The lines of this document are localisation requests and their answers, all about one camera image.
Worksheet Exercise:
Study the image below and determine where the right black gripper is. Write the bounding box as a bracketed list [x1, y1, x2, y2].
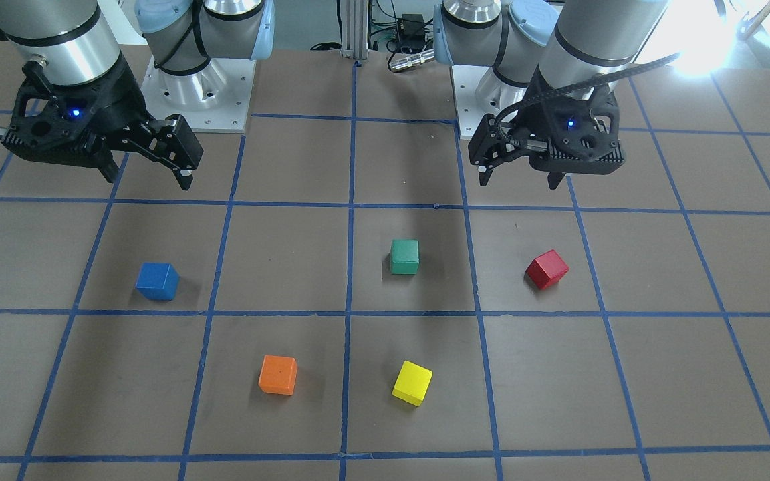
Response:
[31, 54, 204, 191]

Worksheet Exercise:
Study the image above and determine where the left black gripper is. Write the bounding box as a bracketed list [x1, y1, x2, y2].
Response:
[468, 67, 620, 190]

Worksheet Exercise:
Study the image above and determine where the red block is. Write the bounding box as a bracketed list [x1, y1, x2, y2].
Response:
[525, 249, 569, 290]

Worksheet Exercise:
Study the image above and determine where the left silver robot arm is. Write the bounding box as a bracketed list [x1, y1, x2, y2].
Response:
[433, 1, 676, 189]

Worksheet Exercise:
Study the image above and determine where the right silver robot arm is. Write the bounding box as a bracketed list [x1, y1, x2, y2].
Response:
[0, 1, 275, 190]

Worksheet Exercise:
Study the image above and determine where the blue block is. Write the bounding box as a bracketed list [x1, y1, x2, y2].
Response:
[135, 262, 180, 301]

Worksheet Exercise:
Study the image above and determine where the green block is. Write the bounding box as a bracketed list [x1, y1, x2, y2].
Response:
[389, 238, 420, 276]

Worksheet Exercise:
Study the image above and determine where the yellow block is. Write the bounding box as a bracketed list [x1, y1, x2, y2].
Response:
[392, 360, 433, 407]

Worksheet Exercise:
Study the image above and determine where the orange block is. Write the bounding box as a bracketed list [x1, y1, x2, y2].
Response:
[259, 354, 297, 396]

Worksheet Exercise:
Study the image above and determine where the silver metal connector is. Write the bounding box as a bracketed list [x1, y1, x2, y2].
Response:
[387, 49, 436, 73]

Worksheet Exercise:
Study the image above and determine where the black power adapter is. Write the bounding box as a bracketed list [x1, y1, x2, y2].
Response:
[395, 13, 426, 54]

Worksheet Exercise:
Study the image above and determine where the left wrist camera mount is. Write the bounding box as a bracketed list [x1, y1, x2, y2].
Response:
[513, 86, 624, 176]

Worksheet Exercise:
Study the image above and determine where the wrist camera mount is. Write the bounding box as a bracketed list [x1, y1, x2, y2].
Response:
[0, 59, 118, 182]
[513, 86, 624, 176]

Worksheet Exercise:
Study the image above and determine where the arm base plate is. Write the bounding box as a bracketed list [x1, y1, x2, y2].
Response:
[141, 59, 257, 134]
[451, 65, 526, 140]

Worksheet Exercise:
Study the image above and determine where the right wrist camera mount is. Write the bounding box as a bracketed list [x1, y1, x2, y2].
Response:
[0, 59, 118, 182]

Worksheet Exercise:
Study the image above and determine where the black braided cable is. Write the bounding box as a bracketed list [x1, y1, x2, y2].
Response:
[492, 53, 683, 158]

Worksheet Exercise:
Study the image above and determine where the aluminium frame post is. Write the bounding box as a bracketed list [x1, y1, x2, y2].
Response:
[337, 0, 372, 66]

